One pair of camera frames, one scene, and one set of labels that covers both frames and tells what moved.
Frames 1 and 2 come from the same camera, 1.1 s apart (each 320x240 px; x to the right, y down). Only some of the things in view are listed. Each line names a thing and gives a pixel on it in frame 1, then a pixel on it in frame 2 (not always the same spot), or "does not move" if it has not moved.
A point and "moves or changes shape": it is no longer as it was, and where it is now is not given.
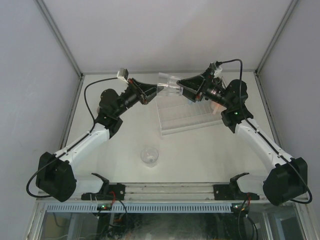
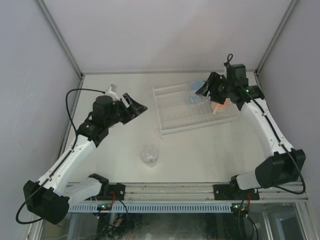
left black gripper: (141, 92) -> (127, 110)
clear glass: (168, 85) moves or changes shape
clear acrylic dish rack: (177, 114) does not move
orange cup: (217, 108) does not move
